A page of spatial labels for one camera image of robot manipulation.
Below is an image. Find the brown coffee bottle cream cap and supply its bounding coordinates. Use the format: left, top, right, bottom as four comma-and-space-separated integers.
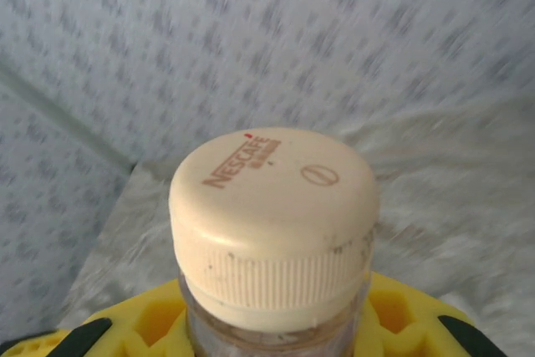
168, 126, 381, 357

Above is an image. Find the aluminium corner post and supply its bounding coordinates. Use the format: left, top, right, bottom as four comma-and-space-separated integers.
0, 64, 139, 166

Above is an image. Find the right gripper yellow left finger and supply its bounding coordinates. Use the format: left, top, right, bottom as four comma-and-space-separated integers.
0, 279, 191, 357

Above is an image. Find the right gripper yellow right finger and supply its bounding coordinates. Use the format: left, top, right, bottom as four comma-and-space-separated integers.
354, 271, 507, 357

